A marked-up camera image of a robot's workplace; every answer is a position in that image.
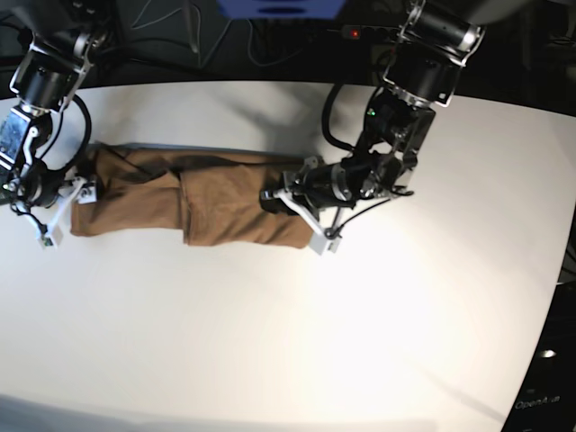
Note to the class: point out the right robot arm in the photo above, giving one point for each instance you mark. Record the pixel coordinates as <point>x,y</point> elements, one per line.
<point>66,37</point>

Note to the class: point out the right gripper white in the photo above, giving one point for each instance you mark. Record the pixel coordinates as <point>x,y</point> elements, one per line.
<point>77,190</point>

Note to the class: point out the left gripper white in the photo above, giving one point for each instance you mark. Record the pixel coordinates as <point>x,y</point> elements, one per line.
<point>318,193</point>

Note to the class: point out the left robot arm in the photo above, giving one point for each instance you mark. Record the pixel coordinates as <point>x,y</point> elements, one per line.
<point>423,69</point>

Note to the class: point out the power strip with red light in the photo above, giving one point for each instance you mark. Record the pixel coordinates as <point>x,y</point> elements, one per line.
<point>372,34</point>

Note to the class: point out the black OpenArm box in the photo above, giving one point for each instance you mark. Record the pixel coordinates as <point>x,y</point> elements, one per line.
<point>546,398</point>

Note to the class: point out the blue plastic object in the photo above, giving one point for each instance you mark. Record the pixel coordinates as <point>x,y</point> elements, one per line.
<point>281,9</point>

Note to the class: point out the brown T-shirt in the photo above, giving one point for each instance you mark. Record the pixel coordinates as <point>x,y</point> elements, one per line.
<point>211,196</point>

